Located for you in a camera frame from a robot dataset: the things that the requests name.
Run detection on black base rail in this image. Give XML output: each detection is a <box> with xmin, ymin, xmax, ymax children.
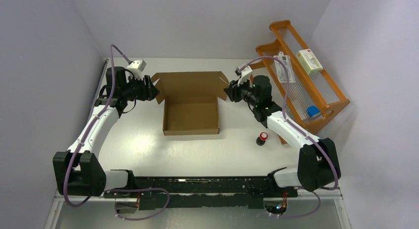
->
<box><xmin>103</xmin><ymin>173</ymin><xmax>298</xmax><ymax>210</ymax></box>

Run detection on white green small box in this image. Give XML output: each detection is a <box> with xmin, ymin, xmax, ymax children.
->
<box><xmin>296</xmin><ymin>49</ymin><xmax>324</xmax><ymax>75</ymax></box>

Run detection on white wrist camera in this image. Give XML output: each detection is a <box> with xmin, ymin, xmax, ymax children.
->
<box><xmin>126</xmin><ymin>59</ymin><xmax>146</xmax><ymax>80</ymax></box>
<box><xmin>236</xmin><ymin>64</ymin><xmax>252</xmax><ymax>86</ymax></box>

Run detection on clear packaged item with card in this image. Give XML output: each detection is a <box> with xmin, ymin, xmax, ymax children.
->
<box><xmin>274</xmin><ymin>51</ymin><xmax>295</xmax><ymax>83</ymax></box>

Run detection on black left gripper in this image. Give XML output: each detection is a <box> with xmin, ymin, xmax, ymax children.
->
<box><xmin>121</xmin><ymin>73</ymin><xmax>160</xmax><ymax>101</ymax></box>

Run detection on orange wooden shelf rack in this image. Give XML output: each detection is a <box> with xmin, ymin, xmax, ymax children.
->
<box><xmin>251</xmin><ymin>20</ymin><xmax>350</xmax><ymax>134</ymax></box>

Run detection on red black push button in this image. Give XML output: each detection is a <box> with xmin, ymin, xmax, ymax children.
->
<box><xmin>256</xmin><ymin>132</ymin><xmax>268</xmax><ymax>146</ymax></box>

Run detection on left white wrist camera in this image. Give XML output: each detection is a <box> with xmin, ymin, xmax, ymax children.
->
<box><xmin>126</xmin><ymin>59</ymin><xmax>146</xmax><ymax>80</ymax></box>

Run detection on brown cardboard box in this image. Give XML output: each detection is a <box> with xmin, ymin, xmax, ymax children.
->
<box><xmin>151</xmin><ymin>71</ymin><xmax>229</xmax><ymax>136</ymax></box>

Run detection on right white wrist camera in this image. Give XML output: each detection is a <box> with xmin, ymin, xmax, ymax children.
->
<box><xmin>236</xmin><ymin>64</ymin><xmax>252</xmax><ymax>86</ymax></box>

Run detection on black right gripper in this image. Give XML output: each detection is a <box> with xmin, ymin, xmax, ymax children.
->
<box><xmin>223</xmin><ymin>75</ymin><xmax>259</xmax><ymax>107</ymax></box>

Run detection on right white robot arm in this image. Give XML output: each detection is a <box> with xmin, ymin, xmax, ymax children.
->
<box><xmin>224</xmin><ymin>75</ymin><xmax>341</xmax><ymax>196</ymax></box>

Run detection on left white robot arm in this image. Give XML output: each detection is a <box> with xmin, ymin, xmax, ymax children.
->
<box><xmin>52</xmin><ymin>67</ymin><xmax>160</xmax><ymax>197</ymax></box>

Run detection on blue tape roll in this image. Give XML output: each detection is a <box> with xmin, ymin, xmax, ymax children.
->
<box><xmin>306</xmin><ymin>105</ymin><xmax>322</xmax><ymax>118</ymax></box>

